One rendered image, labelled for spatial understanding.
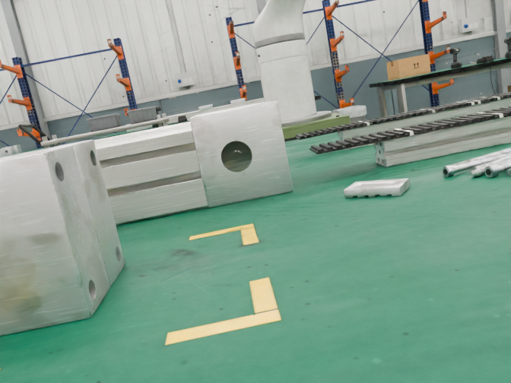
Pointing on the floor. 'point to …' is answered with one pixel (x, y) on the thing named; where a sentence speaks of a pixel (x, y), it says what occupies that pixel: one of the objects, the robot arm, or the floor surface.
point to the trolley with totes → (105, 125)
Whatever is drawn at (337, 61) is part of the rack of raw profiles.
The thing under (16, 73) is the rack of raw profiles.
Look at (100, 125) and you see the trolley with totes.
